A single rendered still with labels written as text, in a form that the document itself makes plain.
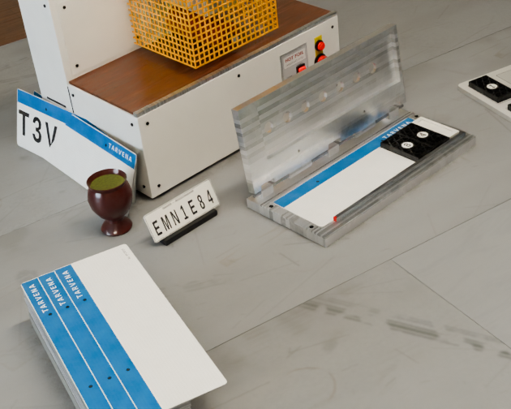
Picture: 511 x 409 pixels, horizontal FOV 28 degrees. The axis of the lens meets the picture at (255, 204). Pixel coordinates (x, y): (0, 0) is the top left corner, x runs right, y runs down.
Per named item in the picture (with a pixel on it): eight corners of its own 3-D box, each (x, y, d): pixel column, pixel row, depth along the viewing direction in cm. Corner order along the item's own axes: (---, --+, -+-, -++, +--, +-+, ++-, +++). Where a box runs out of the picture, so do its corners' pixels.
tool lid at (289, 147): (237, 110, 183) (230, 109, 184) (256, 201, 192) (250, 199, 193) (396, 23, 206) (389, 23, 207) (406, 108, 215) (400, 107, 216)
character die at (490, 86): (497, 103, 216) (498, 98, 215) (468, 86, 223) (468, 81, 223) (516, 96, 218) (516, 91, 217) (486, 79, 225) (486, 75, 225)
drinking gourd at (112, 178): (89, 240, 191) (78, 191, 185) (101, 214, 198) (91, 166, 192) (133, 241, 190) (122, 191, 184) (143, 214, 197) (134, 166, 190)
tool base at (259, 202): (325, 247, 182) (324, 231, 180) (246, 207, 195) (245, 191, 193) (475, 145, 205) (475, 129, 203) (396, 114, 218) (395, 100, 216)
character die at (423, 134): (434, 152, 201) (434, 147, 200) (396, 137, 207) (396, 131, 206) (449, 142, 203) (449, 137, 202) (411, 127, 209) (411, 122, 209)
